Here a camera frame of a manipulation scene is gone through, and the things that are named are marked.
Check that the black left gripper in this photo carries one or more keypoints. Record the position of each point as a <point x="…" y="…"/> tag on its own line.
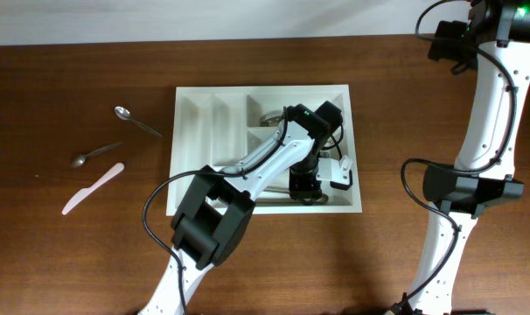
<point x="307" y="199"/>

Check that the metal tongs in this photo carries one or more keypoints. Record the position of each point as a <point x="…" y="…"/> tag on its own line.
<point x="279" y="195"/>

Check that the large metal spoon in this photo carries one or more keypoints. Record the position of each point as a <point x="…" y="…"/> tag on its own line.
<point x="271" y="118"/>

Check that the small teaspoon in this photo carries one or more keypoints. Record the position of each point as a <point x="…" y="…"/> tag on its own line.
<point x="125" y="115"/>
<point x="81" y="159"/>

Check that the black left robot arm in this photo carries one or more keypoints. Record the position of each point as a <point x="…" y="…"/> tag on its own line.
<point x="214" y="213"/>

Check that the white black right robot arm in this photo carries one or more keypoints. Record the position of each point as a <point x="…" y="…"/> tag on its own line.
<point x="495" y="41"/>

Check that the white plastic cutlery tray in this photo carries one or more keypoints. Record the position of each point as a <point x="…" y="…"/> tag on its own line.
<point x="218" y="126"/>

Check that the pink plastic knife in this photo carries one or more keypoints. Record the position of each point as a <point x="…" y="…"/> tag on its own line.
<point x="85" y="192"/>

